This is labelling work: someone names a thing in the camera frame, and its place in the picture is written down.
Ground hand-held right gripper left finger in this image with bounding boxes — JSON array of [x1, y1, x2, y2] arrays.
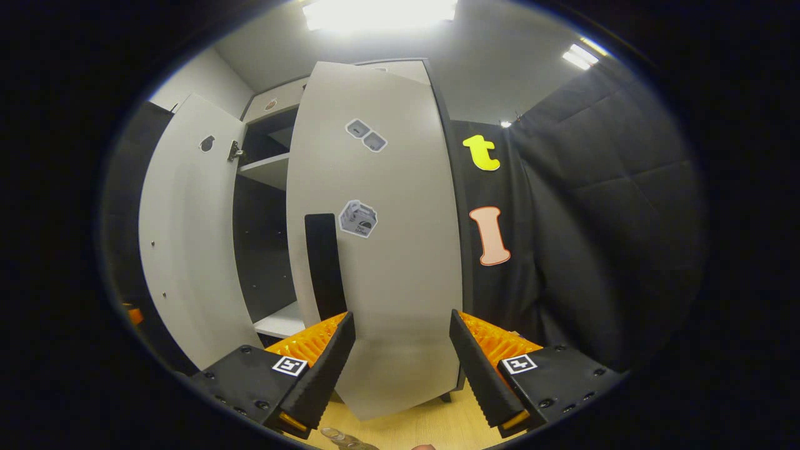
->
[[187, 311, 356, 438]]

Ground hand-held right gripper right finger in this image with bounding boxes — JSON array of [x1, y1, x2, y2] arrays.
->
[[449, 309, 626, 438]]

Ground grey cabinet door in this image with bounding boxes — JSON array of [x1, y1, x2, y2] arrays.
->
[[286, 61, 466, 421], [139, 94, 263, 371]]

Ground grey white cabinet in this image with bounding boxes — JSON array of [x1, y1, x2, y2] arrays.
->
[[232, 57, 476, 404]]

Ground grey cabinet drawer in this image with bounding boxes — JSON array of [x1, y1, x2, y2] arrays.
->
[[242, 78, 310, 124]]

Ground black backdrop cloth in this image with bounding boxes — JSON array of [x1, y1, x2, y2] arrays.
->
[[100, 59, 704, 376]]

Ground small ceiling light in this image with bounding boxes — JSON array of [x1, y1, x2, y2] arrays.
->
[[561, 37, 610, 71]]

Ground long ceiling light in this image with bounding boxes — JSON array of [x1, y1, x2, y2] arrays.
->
[[303, 0, 458, 32]]

